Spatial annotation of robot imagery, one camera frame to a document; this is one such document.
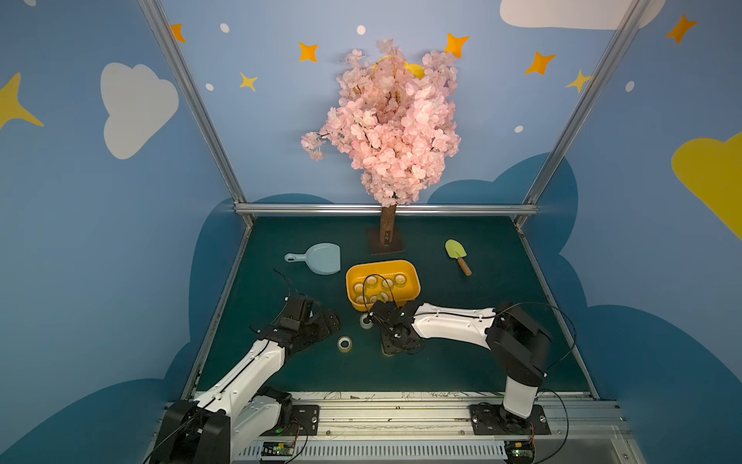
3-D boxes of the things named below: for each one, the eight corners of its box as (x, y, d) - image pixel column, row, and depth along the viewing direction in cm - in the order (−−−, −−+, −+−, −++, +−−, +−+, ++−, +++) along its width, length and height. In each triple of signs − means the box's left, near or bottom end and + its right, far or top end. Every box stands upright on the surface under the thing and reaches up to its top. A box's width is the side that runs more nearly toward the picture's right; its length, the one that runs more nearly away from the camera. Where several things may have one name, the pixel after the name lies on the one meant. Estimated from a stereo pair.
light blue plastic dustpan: (283, 273, 106) (281, 269, 104) (290, 246, 115) (288, 242, 113) (339, 274, 107) (339, 270, 105) (342, 247, 115) (341, 243, 113)
